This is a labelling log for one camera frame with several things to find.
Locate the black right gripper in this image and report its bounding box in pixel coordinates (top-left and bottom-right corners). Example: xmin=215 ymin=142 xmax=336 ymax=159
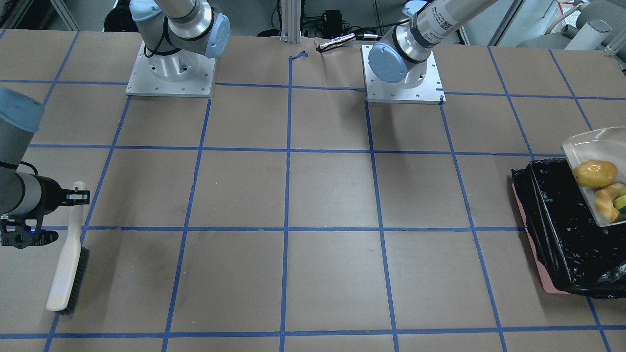
xmin=0 ymin=175 xmax=91 ymax=249

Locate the beige hand brush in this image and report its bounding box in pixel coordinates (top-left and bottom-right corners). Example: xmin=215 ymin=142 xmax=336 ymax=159
xmin=45 ymin=182 xmax=90 ymax=315

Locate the yellow lemon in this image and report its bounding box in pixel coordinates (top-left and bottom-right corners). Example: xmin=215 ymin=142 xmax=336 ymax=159
xmin=572 ymin=159 xmax=619 ymax=189

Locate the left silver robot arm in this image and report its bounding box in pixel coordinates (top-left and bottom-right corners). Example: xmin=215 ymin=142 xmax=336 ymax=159
xmin=367 ymin=0 xmax=494 ymax=88

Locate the black lined trash bin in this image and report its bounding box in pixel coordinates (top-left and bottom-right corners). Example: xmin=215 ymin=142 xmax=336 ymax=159
xmin=511 ymin=158 xmax=626 ymax=299

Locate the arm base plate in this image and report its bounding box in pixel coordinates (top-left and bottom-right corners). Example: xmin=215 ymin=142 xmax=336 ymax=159
xmin=125 ymin=42 xmax=217 ymax=98
xmin=361 ymin=44 xmax=447 ymax=105

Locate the aluminium frame post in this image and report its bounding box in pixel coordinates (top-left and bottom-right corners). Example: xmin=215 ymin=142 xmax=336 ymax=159
xmin=279 ymin=0 xmax=303 ymax=46

